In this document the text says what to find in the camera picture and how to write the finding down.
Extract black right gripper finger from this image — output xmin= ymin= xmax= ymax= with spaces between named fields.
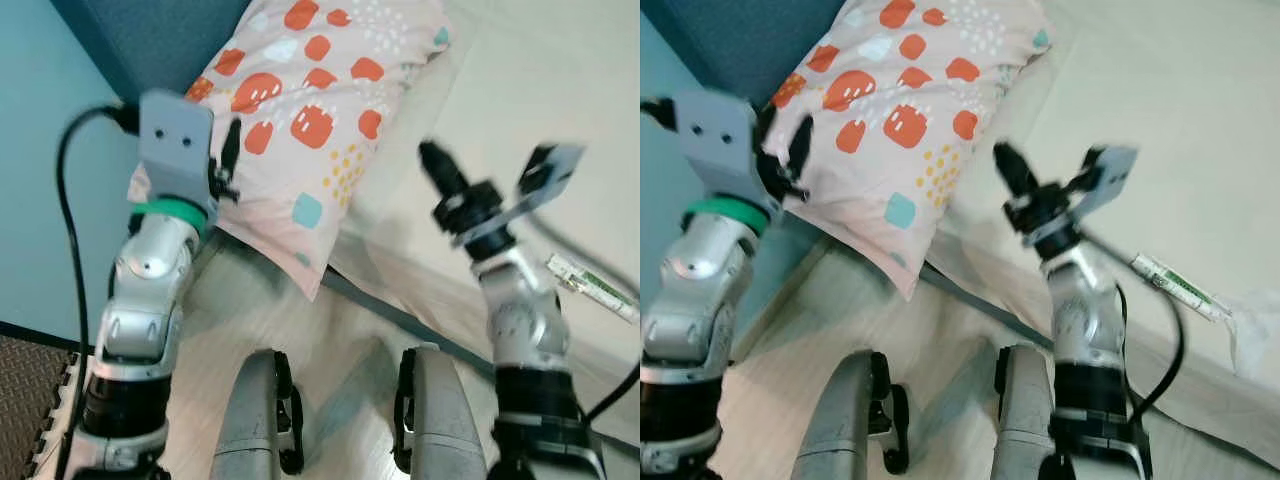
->
xmin=417 ymin=139 xmax=471 ymax=199
xmin=992 ymin=141 xmax=1043 ymax=198

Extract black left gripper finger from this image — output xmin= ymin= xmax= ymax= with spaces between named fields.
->
xmin=217 ymin=116 xmax=244 ymax=191
xmin=757 ymin=103 xmax=789 ymax=161
xmin=788 ymin=116 xmax=817 ymax=193

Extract pink pillow orange spots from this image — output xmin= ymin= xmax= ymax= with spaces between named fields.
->
xmin=765 ymin=0 xmax=1053 ymax=301
xmin=130 ymin=0 xmax=453 ymax=301

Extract white green toothpaste tube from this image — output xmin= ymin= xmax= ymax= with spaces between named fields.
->
xmin=1130 ymin=253 xmax=1233 ymax=323
xmin=545 ymin=253 xmax=640 ymax=323

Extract white tissue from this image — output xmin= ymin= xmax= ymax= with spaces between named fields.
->
xmin=1225 ymin=290 xmax=1280 ymax=381

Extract grey right robot leg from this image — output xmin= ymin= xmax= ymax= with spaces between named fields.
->
xmin=993 ymin=343 xmax=1063 ymax=480
xmin=393 ymin=343 xmax=491 ymax=480

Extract grey robot leg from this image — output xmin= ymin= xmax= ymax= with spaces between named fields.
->
xmin=993 ymin=343 xmax=1063 ymax=480
xmin=393 ymin=343 xmax=491 ymax=480
xmin=210 ymin=348 xmax=306 ymax=480
xmin=795 ymin=348 xmax=911 ymax=480

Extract grey left robot leg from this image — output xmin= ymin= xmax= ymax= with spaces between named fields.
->
xmin=795 ymin=348 xmax=911 ymax=480
xmin=210 ymin=348 xmax=306 ymax=480

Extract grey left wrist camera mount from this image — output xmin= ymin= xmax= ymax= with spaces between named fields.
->
xmin=672 ymin=92 xmax=766 ymax=216
xmin=138 ymin=90 xmax=216 ymax=216

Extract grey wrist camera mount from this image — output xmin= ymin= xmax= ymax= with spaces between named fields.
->
xmin=1025 ymin=145 xmax=1141 ymax=246
xmin=455 ymin=143 xmax=588 ymax=248
xmin=672 ymin=92 xmax=766 ymax=216
xmin=138 ymin=90 xmax=216 ymax=216

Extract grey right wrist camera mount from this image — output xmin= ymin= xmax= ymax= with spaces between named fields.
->
xmin=1025 ymin=145 xmax=1141 ymax=246
xmin=455 ymin=143 xmax=588 ymax=248

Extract black door frame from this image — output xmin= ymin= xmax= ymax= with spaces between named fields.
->
xmin=0 ymin=320 xmax=81 ymax=351

